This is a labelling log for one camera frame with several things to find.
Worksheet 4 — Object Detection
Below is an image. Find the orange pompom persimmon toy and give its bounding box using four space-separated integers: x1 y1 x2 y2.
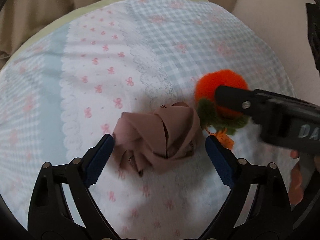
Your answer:
194 69 249 150

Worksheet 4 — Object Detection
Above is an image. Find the dusty pink cloth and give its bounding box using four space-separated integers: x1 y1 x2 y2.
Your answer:
113 102 202 176

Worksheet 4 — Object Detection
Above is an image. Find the person's right hand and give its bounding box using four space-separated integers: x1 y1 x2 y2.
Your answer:
288 161 304 206

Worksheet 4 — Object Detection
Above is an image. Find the checkered blue pink bedsheet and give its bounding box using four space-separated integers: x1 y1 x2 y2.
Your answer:
1 0 295 239

